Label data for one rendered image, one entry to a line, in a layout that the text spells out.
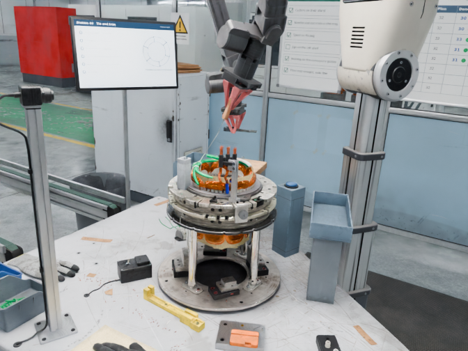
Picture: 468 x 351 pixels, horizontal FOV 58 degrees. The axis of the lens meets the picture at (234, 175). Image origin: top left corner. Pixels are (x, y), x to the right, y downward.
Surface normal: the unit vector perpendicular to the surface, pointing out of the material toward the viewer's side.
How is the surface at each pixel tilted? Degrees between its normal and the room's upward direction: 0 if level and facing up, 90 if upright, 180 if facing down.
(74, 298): 0
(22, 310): 93
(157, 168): 90
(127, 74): 83
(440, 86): 90
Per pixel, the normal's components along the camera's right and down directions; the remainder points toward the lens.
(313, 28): -0.52, 0.25
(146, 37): 0.53, 0.18
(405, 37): 0.33, 0.61
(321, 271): -0.21, 0.30
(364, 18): -0.93, 0.07
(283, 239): -0.78, 0.16
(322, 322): 0.05, -0.95
